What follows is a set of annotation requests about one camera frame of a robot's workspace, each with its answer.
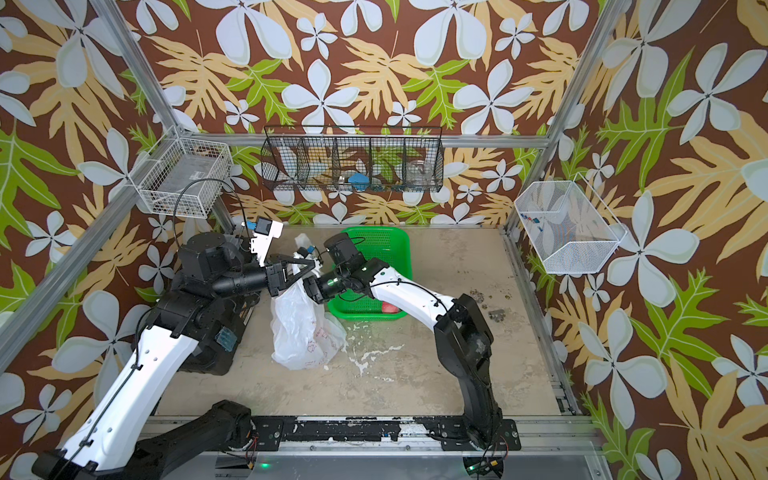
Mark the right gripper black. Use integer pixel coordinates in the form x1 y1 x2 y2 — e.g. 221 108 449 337
285 268 354 307

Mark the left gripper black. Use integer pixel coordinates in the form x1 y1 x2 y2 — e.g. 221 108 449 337
211 253 313 303

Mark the pink peach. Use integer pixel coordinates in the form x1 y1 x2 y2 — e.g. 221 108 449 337
381 302 400 315

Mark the white plastic bag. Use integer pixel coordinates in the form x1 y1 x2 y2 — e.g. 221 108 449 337
270 281 347 370

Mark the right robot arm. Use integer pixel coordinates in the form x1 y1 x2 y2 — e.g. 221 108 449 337
303 232 520 452

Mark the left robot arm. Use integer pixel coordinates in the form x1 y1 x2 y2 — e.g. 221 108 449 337
31 219 315 479

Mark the green plastic basket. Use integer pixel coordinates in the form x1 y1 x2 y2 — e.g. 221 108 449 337
325 226 414 322

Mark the blue object in basket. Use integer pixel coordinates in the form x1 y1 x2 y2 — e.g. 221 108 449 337
347 173 371 191

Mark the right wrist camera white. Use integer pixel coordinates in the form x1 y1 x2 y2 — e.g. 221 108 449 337
294 233 318 259

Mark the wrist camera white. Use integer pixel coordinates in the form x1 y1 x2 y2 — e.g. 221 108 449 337
294 233 318 259
242 217 284 267

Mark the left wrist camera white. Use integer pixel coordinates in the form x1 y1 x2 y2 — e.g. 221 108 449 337
242 217 284 267

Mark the black wire basket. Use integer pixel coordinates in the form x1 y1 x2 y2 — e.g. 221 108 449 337
259 126 445 193

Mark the white wire basket left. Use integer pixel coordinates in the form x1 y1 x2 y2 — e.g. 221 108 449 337
130 127 233 219

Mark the white wire basket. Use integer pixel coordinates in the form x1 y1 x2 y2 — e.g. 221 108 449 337
514 174 628 276
130 127 233 219

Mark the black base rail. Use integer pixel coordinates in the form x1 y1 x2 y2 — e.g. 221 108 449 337
231 416 521 453

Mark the white wire basket right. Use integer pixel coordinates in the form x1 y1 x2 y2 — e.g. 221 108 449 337
514 174 628 276

